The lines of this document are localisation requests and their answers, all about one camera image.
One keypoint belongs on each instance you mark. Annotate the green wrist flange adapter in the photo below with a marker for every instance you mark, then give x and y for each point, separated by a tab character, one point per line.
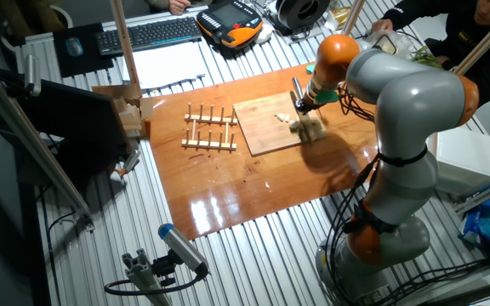
326	96

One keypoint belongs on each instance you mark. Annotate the green scallion bunch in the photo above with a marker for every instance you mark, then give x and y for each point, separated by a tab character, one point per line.
425	57

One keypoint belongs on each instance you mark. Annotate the grey-sleeved forearm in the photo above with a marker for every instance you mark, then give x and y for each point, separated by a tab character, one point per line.
157	4

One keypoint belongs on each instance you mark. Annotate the small white rounded object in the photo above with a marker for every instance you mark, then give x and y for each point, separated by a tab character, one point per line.
264	34

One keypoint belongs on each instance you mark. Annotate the aluminium frame strut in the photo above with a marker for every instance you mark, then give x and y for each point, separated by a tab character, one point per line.
28	140

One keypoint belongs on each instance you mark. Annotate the silver camera with blue cap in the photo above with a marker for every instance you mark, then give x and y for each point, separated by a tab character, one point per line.
181	246

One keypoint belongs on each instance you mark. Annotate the clear plastic bag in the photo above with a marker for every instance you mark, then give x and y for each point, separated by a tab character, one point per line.
398	40

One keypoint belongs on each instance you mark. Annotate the wooden frame post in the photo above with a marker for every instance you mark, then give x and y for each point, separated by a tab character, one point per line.
485	42
123	42
353	16

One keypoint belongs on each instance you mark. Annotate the white paper sheet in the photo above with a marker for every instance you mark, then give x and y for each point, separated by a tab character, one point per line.
164	64

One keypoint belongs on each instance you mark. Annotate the steel kitchen knife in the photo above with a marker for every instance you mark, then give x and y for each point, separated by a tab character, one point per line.
298	87

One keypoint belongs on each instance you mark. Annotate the black computer keyboard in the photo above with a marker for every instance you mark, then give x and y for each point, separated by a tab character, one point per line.
151	34

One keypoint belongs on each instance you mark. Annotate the black flat monitor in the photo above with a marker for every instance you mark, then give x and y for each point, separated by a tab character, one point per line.
75	115

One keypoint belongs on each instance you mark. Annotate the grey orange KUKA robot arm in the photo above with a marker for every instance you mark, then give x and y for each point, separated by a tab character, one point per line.
415	106

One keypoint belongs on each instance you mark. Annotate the black-jacket person torso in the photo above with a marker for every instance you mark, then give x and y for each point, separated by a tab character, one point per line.
474	42

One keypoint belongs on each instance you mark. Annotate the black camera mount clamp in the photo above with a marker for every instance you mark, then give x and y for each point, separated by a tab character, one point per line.
164	268

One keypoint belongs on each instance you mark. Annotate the wooden peg dish rack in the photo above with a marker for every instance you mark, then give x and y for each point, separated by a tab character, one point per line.
211	121

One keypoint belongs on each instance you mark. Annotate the grey computer mouse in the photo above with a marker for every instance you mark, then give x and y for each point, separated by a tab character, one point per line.
74	47

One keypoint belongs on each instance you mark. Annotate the right hand of black-jacket person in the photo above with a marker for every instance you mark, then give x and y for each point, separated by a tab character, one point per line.
382	24

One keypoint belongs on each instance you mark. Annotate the white foam box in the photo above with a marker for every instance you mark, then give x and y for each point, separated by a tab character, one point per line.
466	161

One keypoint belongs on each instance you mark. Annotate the flat white scallion slice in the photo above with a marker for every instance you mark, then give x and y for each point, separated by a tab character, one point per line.
294	124

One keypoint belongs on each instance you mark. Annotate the right forearm black sleeve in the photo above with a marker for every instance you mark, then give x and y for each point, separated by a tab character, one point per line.
419	15

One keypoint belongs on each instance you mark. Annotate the aluminium extrusion camera stand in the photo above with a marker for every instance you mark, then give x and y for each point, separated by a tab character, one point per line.
143	280

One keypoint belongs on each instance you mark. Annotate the yellowish wrapped package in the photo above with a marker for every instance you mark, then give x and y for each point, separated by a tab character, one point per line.
338	16

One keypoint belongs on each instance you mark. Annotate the small wooden block stack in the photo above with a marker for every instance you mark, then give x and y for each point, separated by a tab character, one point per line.
117	91

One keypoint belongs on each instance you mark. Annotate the hand of grey-sleeved person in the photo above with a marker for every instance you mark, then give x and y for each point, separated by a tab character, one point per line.
179	6

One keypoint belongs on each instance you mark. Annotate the chunky white scallion slice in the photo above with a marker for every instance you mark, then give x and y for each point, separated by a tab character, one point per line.
281	117

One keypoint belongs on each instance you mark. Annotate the orange black teach pendant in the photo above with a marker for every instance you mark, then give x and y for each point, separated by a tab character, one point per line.
228	17

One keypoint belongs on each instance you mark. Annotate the aluminium profile bar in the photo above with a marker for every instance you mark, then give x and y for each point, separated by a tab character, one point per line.
483	195

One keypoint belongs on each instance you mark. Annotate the black mouse pad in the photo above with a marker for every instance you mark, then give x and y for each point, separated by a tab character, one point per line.
83	64

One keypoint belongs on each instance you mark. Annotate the black filament spool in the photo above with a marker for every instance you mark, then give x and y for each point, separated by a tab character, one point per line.
300	13

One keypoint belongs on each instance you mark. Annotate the small silver camera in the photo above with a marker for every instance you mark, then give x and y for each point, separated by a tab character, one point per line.
32	74

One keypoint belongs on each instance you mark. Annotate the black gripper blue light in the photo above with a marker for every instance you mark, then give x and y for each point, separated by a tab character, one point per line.
304	105

